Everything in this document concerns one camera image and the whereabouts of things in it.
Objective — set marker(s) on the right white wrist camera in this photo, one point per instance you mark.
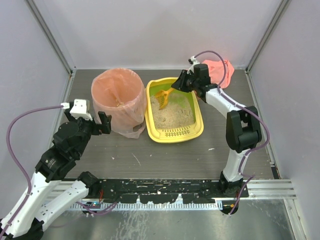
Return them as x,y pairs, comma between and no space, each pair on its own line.
192,61

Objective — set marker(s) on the orange litter scoop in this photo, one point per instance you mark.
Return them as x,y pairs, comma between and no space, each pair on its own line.
163,96

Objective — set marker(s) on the cat litter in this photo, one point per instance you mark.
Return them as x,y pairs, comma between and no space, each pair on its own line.
178,112

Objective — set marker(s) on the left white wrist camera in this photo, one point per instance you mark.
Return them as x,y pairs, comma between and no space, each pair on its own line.
79,108

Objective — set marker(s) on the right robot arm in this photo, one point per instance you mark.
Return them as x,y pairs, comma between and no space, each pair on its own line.
243,129

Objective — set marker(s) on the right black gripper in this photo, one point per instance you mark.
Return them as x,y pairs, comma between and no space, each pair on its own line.
186,81

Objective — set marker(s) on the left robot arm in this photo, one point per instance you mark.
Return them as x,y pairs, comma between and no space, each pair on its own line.
31,215

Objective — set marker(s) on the pink cloth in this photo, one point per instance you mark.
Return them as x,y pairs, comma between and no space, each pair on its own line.
216,72

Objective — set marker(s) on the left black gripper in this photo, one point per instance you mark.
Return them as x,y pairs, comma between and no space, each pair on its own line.
99,125

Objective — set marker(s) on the bin with pink bag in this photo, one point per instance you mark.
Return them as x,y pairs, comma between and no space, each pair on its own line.
120,93

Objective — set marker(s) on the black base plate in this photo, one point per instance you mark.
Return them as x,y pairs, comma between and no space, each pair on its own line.
158,191

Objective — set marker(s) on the yellow green litter box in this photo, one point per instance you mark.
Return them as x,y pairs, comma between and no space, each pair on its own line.
170,135

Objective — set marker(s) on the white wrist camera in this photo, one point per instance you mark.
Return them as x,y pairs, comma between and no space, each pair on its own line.
192,61
79,108

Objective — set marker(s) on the slotted cable duct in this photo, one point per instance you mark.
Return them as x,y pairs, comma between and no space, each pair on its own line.
176,206

